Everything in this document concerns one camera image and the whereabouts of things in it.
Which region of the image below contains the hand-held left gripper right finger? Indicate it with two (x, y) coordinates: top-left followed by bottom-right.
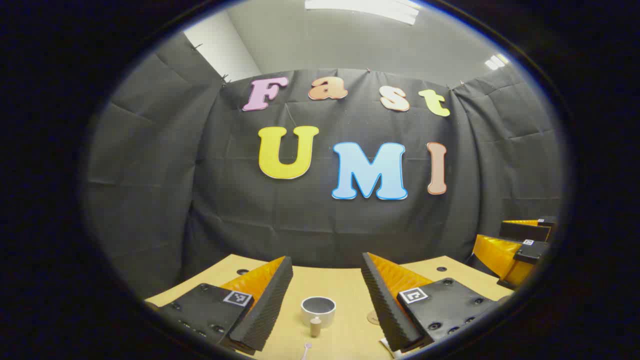
(361, 252), (503, 353)

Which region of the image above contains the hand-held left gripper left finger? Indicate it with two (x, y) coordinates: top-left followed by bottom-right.
(144, 256), (294, 357)

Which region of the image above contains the white toothpaste tube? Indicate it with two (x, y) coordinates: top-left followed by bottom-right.
(379, 337), (402, 359)

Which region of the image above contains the white cup with wooden handle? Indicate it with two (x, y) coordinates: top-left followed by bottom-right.
(300, 296), (337, 338)

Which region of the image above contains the wooden desktop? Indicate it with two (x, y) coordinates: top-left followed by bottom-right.
(144, 253), (516, 360)

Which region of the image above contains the black backdrop cloth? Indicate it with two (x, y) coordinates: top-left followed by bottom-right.
(82, 32), (566, 301)

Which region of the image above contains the small ceiling light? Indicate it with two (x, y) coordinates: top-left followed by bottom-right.
(484, 52), (511, 71)

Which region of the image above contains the long ceiling light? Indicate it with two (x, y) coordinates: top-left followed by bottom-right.
(304, 0), (421, 26)

